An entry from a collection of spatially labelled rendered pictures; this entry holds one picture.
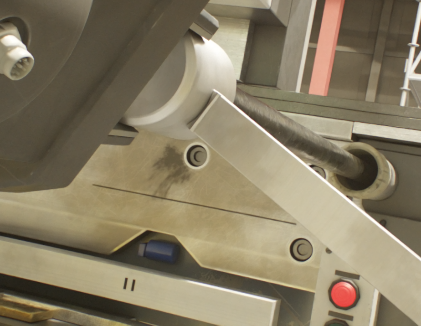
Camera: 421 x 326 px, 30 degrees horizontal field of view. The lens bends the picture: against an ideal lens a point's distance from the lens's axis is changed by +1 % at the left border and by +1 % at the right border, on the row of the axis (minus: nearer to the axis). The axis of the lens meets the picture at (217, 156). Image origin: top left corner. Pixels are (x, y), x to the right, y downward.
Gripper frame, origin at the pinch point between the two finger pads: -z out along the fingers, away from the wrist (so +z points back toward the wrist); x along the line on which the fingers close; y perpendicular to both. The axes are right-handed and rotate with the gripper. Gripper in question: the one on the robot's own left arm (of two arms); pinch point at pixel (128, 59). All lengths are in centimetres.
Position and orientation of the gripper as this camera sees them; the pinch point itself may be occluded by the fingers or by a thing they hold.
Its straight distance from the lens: 31.0
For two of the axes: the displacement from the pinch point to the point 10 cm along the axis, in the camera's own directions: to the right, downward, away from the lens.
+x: 6.1, -7.8, -1.3
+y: -7.2, -6.2, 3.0
